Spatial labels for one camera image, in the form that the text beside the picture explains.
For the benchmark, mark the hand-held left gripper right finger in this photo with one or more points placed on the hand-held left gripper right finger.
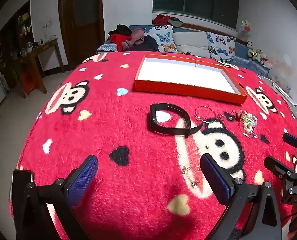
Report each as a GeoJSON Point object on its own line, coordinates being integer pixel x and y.
{"type": "Point", "coordinates": [217, 178]}

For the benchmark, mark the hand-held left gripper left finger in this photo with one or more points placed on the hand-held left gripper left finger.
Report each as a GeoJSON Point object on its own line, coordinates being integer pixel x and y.
{"type": "Point", "coordinates": [83, 180]}

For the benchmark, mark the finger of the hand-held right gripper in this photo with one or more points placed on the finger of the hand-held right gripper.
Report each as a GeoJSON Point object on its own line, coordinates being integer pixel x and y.
{"type": "Point", "coordinates": [294, 139]}
{"type": "Point", "coordinates": [276, 166]}

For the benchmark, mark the black smart band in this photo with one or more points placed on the black smart band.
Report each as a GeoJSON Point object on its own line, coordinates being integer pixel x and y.
{"type": "Point", "coordinates": [153, 120]}

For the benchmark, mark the orange shallow cardboard box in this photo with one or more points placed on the orange shallow cardboard box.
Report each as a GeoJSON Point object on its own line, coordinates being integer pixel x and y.
{"type": "Point", "coordinates": [163, 87]}

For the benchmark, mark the red cartoon monkey blanket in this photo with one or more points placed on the red cartoon monkey blanket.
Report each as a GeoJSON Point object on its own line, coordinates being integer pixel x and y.
{"type": "Point", "coordinates": [113, 135]}

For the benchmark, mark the red bead earring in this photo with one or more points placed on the red bead earring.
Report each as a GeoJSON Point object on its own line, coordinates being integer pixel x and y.
{"type": "Point", "coordinates": [238, 113]}

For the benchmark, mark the small dark earring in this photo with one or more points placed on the small dark earring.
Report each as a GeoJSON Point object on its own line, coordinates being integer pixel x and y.
{"type": "Point", "coordinates": [230, 116]}

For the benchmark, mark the blue sofa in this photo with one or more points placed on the blue sofa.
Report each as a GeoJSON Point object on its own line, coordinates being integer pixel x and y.
{"type": "Point", "coordinates": [248, 65]}

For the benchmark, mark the pile of plush toys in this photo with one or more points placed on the pile of plush toys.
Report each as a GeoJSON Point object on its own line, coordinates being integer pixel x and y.
{"type": "Point", "coordinates": [257, 53]}

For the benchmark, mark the red plastic stool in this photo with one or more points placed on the red plastic stool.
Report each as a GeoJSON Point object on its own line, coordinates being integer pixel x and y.
{"type": "Point", "coordinates": [28, 76]}

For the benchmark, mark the butterfly print pillow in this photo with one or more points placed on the butterfly print pillow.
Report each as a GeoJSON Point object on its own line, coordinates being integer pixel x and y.
{"type": "Point", "coordinates": [221, 46]}
{"type": "Point", "coordinates": [163, 38]}

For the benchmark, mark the artificial flower bunch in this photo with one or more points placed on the artificial flower bunch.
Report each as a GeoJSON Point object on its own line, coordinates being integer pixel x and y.
{"type": "Point", "coordinates": [246, 26]}

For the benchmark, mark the plain white pillow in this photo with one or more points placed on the plain white pillow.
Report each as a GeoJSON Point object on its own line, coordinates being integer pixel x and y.
{"type": "Point", "coordinates": [191, 43]}

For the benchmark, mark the wooden side table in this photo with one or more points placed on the wooden side table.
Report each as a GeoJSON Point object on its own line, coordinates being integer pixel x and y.
{"type": "Point", "coordinates": [38, 50]}

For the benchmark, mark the red garment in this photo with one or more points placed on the red garment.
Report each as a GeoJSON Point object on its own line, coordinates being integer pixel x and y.
{"type": "Point", "coordinates": [118, 41]}

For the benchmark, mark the pink garment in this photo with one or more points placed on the pink garment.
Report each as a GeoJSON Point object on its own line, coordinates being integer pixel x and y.
{"type": "Point", "coordinates": [137, 37]}

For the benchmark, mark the black garment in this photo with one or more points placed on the black garment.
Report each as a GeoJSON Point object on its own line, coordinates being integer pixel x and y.
{"type": "Point", "coordinates": [119, 30]}

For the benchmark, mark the brown wooden door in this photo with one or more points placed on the brown wooden door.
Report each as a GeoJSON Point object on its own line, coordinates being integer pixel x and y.
{"type": "Point", "coordinates": [81, 22]}

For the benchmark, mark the red clothes on windowsill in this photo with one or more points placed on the red clothes on windowsill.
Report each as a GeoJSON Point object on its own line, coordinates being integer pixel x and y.
{"type": "Point", "coordinates": [164, 20]}

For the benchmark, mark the dark window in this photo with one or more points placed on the dark window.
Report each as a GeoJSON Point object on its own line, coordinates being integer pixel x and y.
{"type": "Point", "coordinates": [201, 0]}

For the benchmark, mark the dark wooden display cabinet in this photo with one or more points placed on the dark wooden display cabinet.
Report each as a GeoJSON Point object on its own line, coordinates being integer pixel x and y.
{"type": "Point", "coordinates": [21, 22]}

